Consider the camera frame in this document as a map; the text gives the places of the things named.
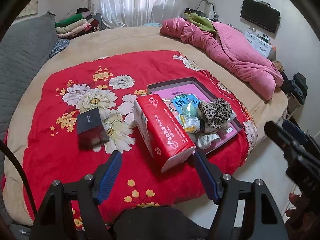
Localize white floral cloth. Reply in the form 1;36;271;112
195;129;221;150

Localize small black gift box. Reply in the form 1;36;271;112
76;108;109;150

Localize yellow snack packet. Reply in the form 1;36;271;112
176;114;201;133

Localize leopard print scrunchie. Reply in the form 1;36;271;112
198;98;233;129

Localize green egg sponge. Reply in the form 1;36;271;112
181;101;198;118

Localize person's hand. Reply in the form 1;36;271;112
285;193;319;239

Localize dark clothes pile on chair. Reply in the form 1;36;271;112
280;72;308;105

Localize dark shallow box tray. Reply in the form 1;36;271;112
146;76;245;156

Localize red tissue box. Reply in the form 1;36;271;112
133;94;196;173

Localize red floral blanket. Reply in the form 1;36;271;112
23;50;258;223

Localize white drawer cabinet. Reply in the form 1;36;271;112
244;31;276;61

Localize pink quilted duvet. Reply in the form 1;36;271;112
160;18;283;101

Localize pink and blue book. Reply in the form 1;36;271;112
156;83;238;140

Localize green cloth on duvet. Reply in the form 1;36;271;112
187;12;217;36

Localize grey quilted headboard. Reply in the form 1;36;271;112
0;12;57;139

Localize stack of folded clothes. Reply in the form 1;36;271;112
55;7;102;40

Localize white sheer curtain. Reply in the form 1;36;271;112
90;0;182;28

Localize black cable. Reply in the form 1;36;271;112
0;139;38;218

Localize black wall television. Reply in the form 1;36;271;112
240;0;280;33

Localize framed wall picture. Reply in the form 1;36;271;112
17;0;39;18

